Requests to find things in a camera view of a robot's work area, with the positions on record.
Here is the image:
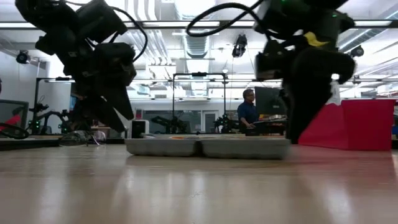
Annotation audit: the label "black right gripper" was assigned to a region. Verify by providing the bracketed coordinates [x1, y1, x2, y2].
[254, 40, 357, 144]

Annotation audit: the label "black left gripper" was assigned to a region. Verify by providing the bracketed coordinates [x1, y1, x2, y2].
[60, 43, 137, 133]

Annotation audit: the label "blue-grey plastic tool case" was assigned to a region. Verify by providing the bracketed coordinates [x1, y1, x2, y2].
[124, 133, 292, 161]

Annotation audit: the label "black computer monitor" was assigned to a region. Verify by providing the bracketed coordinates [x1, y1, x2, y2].
[254, 86, 287, 116]

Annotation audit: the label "dark equipment desk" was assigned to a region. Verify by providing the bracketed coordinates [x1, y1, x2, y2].
[245, 118, 289, 136]

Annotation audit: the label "white box with black front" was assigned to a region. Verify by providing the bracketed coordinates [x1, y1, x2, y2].
[130, 119, 150, 139]

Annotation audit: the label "white pillar box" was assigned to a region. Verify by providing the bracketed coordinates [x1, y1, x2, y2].
[330, 81, 343, 106]

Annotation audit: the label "person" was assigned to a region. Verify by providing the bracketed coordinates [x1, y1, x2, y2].
[236, 88, 261, 135]

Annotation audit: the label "black background robot arms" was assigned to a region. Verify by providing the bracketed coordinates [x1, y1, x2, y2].
[150, 114, 241, 134]

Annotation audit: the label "red plastic bin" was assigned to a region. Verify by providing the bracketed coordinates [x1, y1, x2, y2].
[298, 98, 397, 152]

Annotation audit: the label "grey office chair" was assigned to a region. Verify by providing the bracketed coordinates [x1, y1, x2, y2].
[0, 99, 30, 135]

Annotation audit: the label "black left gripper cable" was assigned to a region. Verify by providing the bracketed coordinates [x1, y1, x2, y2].
[111, 6, 149, 63]

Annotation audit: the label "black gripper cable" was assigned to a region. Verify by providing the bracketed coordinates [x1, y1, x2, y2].
[185, 2, 265, 38]
[111, 6, 149, 63]

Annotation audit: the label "black ceiling camera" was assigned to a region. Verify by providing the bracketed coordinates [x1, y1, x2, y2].
[350, 45, 364, 58]
[231, 34, 249, 58]
[16, 49, 31, 65]

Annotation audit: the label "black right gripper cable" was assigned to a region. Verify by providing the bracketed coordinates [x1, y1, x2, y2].
[185, 2, 265, 38]

